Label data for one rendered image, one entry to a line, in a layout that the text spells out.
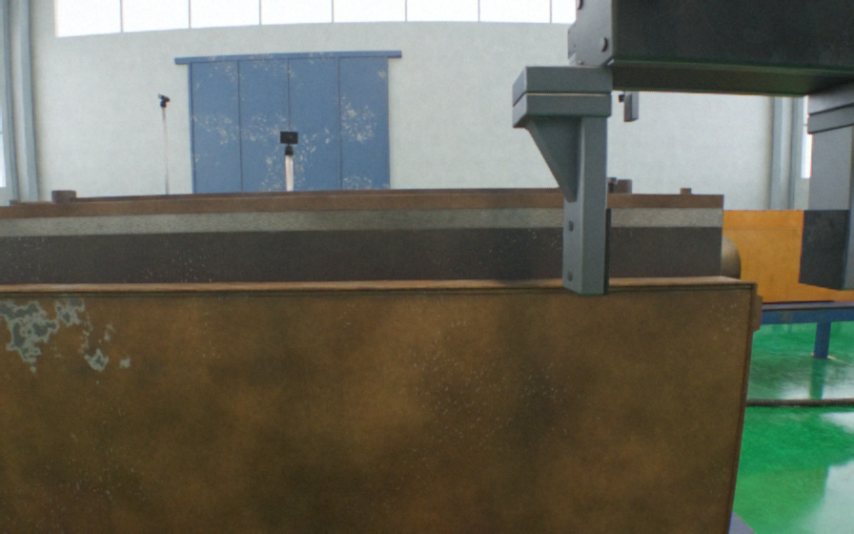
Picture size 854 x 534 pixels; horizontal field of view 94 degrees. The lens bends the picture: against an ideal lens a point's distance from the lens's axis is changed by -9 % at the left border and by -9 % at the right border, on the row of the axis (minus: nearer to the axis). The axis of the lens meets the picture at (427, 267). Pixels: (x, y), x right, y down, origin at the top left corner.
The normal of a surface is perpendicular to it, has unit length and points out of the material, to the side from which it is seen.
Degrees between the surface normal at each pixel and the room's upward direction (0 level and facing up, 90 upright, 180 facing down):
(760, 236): 90
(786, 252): 90
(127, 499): 90
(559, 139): 90
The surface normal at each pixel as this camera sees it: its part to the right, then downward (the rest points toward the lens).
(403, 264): 0.00, 0.11
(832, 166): -1.00, 0.01
